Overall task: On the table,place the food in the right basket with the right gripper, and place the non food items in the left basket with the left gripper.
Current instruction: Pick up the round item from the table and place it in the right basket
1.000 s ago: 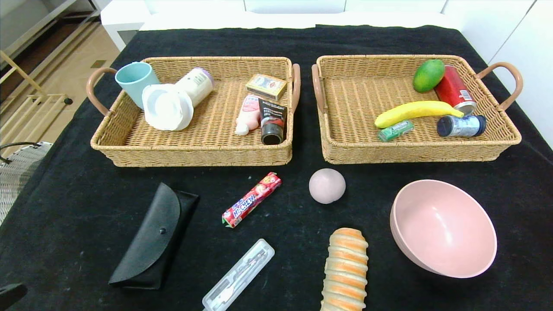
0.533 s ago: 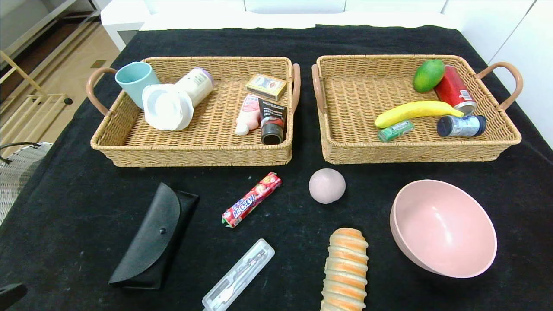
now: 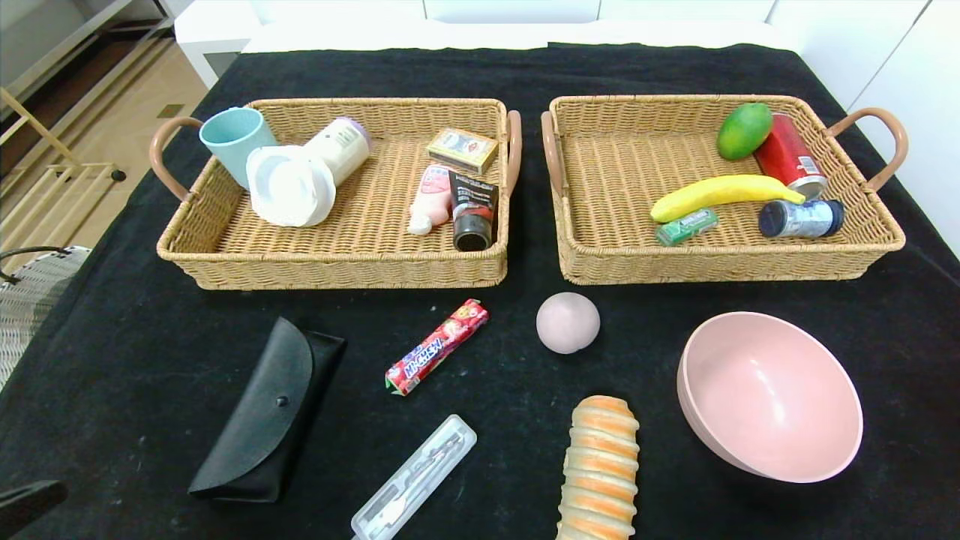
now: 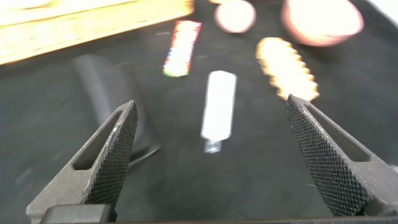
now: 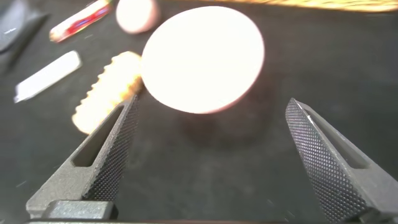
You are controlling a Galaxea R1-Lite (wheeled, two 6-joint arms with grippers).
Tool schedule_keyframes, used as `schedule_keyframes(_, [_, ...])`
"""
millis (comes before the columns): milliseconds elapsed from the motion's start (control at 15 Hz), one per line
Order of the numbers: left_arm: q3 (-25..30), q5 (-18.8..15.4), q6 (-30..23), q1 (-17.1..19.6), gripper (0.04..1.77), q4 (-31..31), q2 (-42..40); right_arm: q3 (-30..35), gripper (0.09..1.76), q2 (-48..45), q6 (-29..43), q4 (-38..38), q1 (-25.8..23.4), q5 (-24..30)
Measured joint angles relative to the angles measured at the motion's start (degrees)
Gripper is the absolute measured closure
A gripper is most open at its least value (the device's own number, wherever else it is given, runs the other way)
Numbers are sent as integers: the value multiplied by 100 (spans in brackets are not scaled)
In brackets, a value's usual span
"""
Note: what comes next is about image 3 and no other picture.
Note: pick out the pink bowl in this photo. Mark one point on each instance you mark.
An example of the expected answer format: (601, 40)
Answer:
(772, 397)

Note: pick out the small yellow card box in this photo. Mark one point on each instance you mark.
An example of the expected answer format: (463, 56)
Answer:
(463, 150)

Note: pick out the red soda can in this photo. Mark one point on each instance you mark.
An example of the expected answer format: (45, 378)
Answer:
(787, 154)

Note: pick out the clear plastic cutlery case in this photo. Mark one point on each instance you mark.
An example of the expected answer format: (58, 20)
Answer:
(412, 480)

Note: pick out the pink peach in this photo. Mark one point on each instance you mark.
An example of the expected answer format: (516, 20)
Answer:
(568, 322)

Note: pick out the black tube red label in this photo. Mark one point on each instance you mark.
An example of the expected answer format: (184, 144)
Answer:
(474, 210)

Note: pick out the white woven chair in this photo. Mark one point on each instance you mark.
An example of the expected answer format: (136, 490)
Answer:
(37, 315)

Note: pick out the black tablecloth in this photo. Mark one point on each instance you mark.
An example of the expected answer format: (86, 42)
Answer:
(525, 75)

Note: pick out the light wooden rack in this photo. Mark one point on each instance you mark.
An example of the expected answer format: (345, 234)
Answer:
(52, 202)

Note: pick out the light blue plastic cup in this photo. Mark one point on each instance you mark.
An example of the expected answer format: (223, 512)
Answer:
(232, 139)

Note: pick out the white round plastic container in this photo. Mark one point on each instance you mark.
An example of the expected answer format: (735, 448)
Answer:
(289, 187)

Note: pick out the black leather glasses case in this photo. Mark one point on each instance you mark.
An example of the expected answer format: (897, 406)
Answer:
(270, 412)

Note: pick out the red Hi-Chew candy pack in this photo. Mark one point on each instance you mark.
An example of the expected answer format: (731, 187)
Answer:
(436, 346)

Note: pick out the pink tube white cap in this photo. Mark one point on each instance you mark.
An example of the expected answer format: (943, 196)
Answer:
(431, 196)

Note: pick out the grey metal shelf frame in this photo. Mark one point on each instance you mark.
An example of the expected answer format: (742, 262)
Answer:
(75, 45)

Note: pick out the green mango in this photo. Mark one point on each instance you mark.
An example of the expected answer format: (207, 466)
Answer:
(744, 131)

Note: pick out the white low bench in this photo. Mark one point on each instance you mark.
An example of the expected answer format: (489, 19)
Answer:
(337, 34)

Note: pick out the small silver jar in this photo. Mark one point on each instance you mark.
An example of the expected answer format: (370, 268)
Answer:
(801, 218)

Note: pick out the striped bread roll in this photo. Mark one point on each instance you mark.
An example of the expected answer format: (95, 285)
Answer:
(600, 472)

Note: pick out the yellow banana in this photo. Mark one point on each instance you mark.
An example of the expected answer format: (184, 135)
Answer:
(720, 191)

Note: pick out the green gum pack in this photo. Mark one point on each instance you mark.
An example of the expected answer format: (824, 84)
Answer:
(686, 227)

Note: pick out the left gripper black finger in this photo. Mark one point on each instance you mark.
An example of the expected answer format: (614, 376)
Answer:
(30, 502)

